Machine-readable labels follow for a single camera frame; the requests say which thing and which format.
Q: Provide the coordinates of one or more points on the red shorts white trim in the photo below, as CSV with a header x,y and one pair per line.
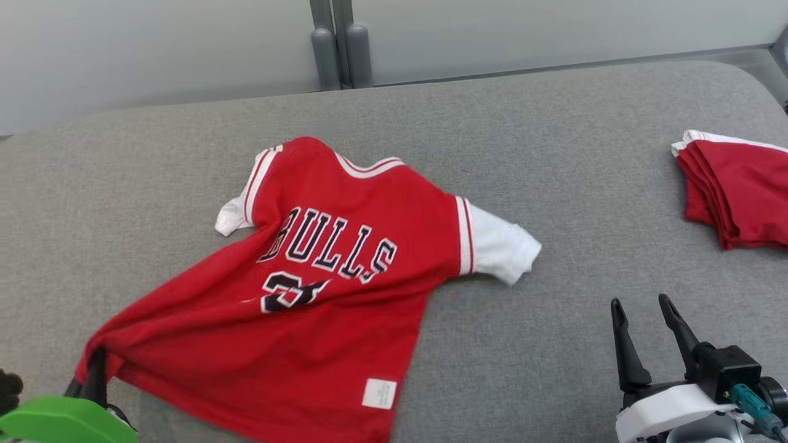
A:
x,y
739,191

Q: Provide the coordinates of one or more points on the red Bulls basketball jersey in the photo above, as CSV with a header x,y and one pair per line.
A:
x,y
320,344

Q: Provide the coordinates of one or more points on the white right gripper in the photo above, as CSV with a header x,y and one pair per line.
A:
x,y
671,412

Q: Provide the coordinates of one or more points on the grey cylindrical partition foot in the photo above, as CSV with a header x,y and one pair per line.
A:
x,y
325,61
359,58

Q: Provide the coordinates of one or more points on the grey partition frame upright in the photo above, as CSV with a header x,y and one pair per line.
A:
x,y
342,15
321,13

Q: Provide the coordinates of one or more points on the grey metal stand leg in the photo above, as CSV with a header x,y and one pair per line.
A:
x,y
782,61

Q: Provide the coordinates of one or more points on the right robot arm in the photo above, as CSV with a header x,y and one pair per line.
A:
x,y
777,397

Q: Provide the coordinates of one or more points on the grey partition base rail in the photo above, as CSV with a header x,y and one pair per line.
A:
x,y
554,64

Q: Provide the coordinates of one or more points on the grey fabric sofa seat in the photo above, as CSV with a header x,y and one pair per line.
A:
x,y
554,154

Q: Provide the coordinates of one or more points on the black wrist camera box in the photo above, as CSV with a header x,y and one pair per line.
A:
x,y
729,369
9,391

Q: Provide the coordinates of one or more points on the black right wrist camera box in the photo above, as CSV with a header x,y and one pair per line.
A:
x,y
729,369

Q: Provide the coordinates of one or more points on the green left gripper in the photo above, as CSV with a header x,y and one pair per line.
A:
x,y
61,421

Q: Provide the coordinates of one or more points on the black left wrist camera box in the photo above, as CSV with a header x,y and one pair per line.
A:
x,y
9,391

